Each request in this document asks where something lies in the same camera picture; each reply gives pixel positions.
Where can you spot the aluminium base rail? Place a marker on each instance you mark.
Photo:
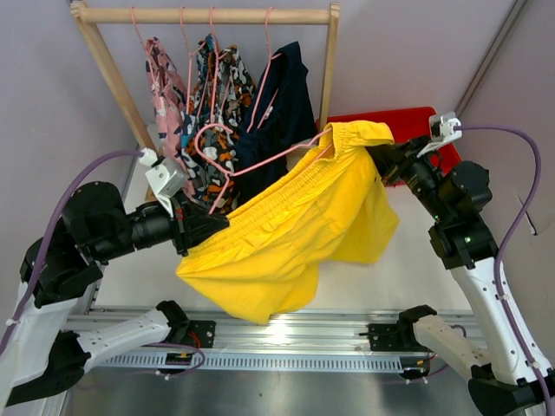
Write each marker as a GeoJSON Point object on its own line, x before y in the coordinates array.
{"type": "Point", "coordinates": [315, 362]}

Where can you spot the blue orange patterned shorts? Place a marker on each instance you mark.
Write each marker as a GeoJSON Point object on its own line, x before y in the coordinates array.
{"type": "Point", "coordinates": [188, 155]}

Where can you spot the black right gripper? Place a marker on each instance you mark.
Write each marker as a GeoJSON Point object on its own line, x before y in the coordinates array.
{"type": "Point", "coordinates": [394, 162]}

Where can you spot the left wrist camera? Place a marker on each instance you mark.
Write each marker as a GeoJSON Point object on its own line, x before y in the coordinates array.
{"type": "Point", "coordinates": [165, 177]}

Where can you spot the pink hanger of camouflage shorts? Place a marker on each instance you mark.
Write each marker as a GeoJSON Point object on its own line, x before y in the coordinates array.
{"type": "Point", "coordinates": [214, 65]}

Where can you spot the red plastic bin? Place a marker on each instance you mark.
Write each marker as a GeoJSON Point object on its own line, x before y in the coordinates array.
{"type": "Point", "coordinates": [406, 124]}

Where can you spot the pink patterned shorts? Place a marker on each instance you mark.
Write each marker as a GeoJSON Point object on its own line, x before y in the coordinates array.
{"type": "Point", "coordinates": [169, 103]}

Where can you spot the pink hanger of yellow shorts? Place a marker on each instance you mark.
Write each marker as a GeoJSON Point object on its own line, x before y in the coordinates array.
{"type": "Point", "coordinates": [229, 174]}

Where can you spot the wooden clothes rack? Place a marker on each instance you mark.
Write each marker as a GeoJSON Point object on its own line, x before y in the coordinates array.
{"type": "Point", "coordinates": [88, 18]}

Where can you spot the navy blue shorts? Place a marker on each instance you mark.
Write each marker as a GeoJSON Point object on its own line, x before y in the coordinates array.
{"type": "Point", "coordinates": [281, 114]}

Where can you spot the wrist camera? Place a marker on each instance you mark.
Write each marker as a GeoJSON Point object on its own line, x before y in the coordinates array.
{"type": "Point", "coordinates": [165, 177]}
{"type": "Point", "coordinates": [444, 130]}

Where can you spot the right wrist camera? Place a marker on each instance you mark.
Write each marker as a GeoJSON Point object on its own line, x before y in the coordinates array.
{"type": "Point", "coordinates": [444, 130]}

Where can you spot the pink hanger of navy shorts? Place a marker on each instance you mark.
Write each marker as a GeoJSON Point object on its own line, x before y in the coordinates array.
{"type": "Point", "coordinates": [266, 69]}

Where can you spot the yellow shorts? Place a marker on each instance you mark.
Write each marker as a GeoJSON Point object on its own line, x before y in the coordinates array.
{"type": "Point", "coordinates": [332, 205]}

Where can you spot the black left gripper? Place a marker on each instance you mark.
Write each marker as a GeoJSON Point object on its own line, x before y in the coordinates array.
{"type": "Point", "coordinates": [192, 225]}

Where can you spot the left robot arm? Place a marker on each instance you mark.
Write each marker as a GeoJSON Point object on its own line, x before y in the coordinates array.
{"type": "Point", "coordinates": [41, 358]}

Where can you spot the orange grey camouflage shorts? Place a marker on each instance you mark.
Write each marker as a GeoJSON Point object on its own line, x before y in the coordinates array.
{"type": "Point", "coordinates": [236, 90]}

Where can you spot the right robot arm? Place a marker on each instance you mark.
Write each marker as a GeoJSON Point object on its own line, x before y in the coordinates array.
{"type": "Point", "coordinates": [511, 374]}

